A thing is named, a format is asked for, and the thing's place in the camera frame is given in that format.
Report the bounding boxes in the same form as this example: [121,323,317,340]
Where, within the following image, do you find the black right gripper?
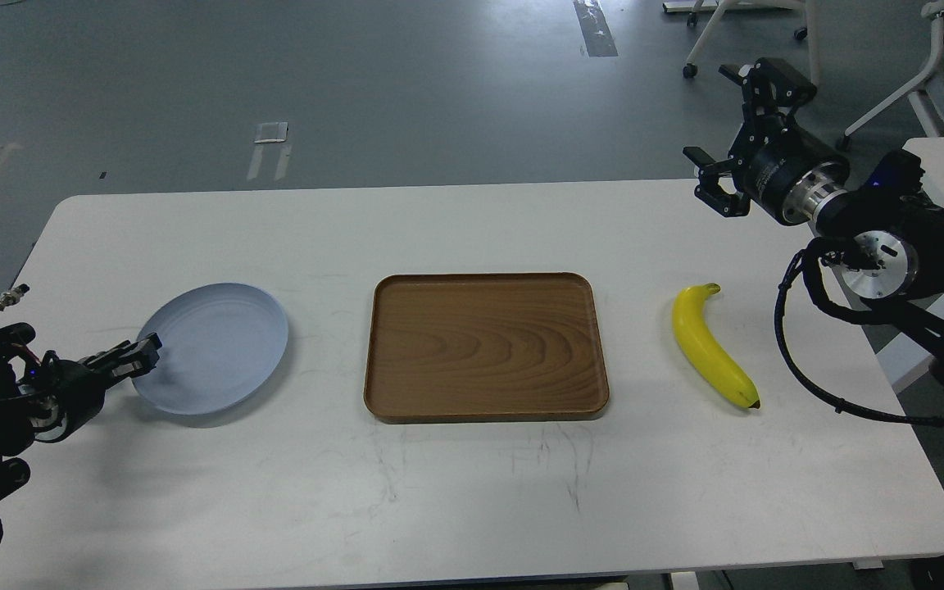
[683,57,850,225]

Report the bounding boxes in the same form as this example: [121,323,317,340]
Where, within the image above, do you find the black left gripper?
[36,332,162,443]

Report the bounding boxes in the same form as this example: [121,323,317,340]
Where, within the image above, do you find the light blue plate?
[134,283,289,417]

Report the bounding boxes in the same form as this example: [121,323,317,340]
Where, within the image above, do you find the yellow banana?
[670,283,761,410]

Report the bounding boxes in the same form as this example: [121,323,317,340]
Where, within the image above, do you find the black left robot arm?
[0,284,161,545]

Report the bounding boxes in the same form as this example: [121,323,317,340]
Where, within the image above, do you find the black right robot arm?
[684,57,944,427]

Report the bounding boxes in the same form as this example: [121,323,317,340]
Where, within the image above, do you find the white rolling chair base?
[662,1,823,85]

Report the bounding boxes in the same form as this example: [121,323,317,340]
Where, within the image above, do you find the grey floor tape strip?
[572,0,619,57]

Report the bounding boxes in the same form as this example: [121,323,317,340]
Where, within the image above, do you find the white floor tape mark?
[252,122,288,145]

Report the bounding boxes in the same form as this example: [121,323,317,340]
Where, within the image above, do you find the brown wooden tray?
[364,272,610,424]

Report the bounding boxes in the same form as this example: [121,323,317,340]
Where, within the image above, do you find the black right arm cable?
[774,238,944,429]

